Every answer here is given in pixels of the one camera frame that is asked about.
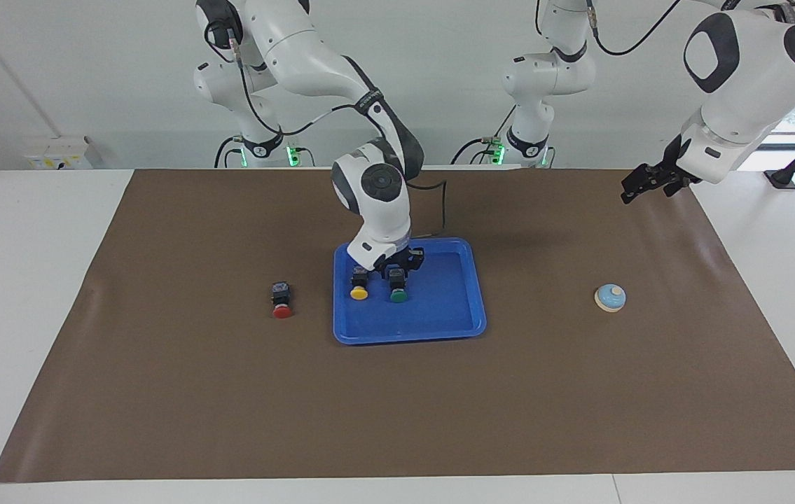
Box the green mushroom push button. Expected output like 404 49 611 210
387 267 410 304

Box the red mushroom push button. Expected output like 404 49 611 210
270 281 294 320

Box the blue plastic tray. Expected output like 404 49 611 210
333 237 488 346

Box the light blue service bell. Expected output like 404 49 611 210
594 283 627 313

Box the brown table mat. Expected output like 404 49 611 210
0 167 795 484

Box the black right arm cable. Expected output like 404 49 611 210
228 28 448 239

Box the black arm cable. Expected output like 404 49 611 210
228 28 448 239
583 0 685 58

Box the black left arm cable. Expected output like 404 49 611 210
583 0 685 58

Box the black left base cable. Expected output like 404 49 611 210
450 105 517 166

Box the black base cable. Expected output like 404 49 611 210
215 136 247 169
450 105 517 166

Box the black right base cable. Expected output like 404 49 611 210
215 136 247 169

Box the white wall socket box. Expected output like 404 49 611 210
25 135 93 170

